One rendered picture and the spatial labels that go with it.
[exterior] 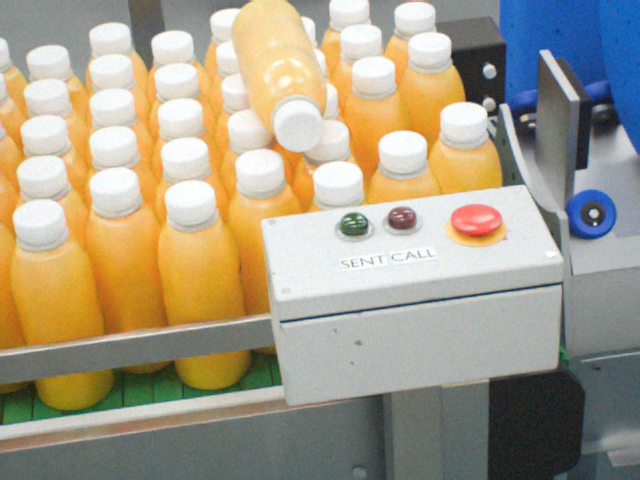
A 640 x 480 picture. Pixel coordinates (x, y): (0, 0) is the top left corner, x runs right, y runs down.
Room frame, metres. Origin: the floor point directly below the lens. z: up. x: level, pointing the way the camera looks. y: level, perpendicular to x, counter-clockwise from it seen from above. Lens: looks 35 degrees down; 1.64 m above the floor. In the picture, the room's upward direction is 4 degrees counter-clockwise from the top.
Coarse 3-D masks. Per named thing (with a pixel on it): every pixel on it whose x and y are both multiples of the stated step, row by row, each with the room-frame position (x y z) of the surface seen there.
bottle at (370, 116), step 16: (352, 96) 1.04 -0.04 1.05; (368, 96) 1.03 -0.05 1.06; (384, 96) 1.03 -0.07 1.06; (400, 96) 1.04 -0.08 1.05; (352, 112) 1.03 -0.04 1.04; (368, 112) 1.02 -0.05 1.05; (384, 112) 1.02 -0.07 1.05; (400, 112) 1.03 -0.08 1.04; (352, 128) 1.02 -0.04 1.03; (368, 128) 1.02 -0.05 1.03; (384, 128) 1.02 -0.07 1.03; (400, 128) 1.02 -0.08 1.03; (368, 144) 1.01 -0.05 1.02; (368, 160) 1.01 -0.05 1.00; (368, 176) 1.02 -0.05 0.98
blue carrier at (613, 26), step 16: (608, 0) 1.17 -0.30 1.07; (624, 0) 1.13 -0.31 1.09; (608, 16) 1.17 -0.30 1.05; (624, 16) 1.12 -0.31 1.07; (608, 32) 1.16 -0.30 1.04; (624, 32) 1.12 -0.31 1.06; (608, 48) 1.16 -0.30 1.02; (624, 48) 1.12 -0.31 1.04; (608, 64) 1.16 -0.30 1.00; (624, 64) 1.11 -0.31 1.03; (608, 80) 1.15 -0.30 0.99; (624, 80) 1.11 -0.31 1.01; (624, 96) 1.11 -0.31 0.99; (624, 112) 1.11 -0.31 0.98; (624, 128) 1.10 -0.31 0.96
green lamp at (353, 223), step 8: (344, 216) 0.77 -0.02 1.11; (352, 216) 0.77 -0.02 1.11; (360, 216) 0.76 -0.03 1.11; (344, 224) 0.76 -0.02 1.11; (352, 224) 0.76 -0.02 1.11; (360, 224) 0.76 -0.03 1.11; (368, 224) 0.76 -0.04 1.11; (344, 232) 0.76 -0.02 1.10; (352, 232) 0.75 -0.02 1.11; (360, 232) 0.75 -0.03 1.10
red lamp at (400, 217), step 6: (390, 210) 0.77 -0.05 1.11; (396, 210) 0.77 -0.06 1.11; (402, 210) 0.77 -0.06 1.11; (408, 210) 0.77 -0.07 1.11; (414, 210) 0.77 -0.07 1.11; (390, 216) 0.77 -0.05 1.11; (396, 216) 0.76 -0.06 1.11; (402, 216) 0.76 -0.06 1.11; (408, 216) 0.76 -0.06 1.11; (414, 216) 0.76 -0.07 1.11; (390, 222) 0.76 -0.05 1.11; (396, 222) 0.76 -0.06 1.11; (402, 222) 0.76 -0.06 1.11; (408, 222) 0.76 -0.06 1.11; (414, 222) 0.76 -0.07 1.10; (396, 228) 0.76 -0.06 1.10; (402, 228) 0.76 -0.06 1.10; (408, 228) 0.76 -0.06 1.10
